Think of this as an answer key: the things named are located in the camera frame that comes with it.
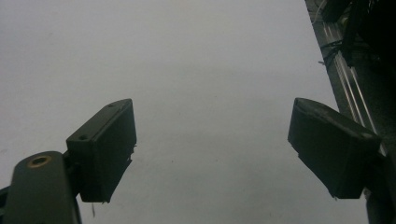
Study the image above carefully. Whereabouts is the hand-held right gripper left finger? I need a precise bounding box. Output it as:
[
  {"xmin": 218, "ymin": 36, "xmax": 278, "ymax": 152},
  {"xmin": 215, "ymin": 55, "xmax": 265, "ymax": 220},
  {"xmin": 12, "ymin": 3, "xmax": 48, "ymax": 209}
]
[{"xmin": 65, "ymin": 98, "xmax": 138, "ymax": 204}]

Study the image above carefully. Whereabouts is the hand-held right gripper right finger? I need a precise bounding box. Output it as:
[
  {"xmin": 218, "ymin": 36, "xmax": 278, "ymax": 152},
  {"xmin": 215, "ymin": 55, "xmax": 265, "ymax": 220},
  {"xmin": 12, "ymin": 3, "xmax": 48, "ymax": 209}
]
[{"xmin": 287, "ymin": 97, "xmax": 382, "ymax": 200}]

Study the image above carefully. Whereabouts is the grey metal frame rail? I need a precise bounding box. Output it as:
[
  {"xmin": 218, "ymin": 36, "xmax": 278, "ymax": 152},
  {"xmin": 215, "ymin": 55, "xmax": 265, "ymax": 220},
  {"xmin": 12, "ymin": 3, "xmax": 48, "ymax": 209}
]
[{"xmin": 304, "ymin": 0, "xmax": 396, "ymax": 157}]

